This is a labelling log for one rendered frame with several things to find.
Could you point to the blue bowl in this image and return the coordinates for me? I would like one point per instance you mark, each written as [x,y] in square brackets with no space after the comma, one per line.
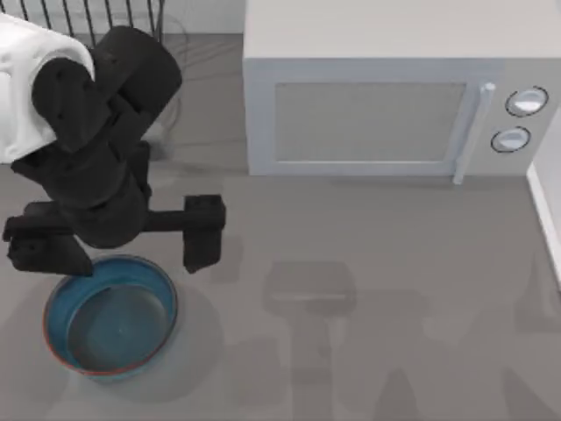
[118,320]

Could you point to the microwave knob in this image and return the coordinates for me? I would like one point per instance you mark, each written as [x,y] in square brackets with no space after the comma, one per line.
[527,101]
[510,139]

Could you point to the pale microwave oven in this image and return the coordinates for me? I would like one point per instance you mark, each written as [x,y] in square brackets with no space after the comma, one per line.
[377,35]

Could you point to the microwave oven door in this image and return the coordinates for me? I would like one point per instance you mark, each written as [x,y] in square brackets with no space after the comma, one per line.
[368,123]

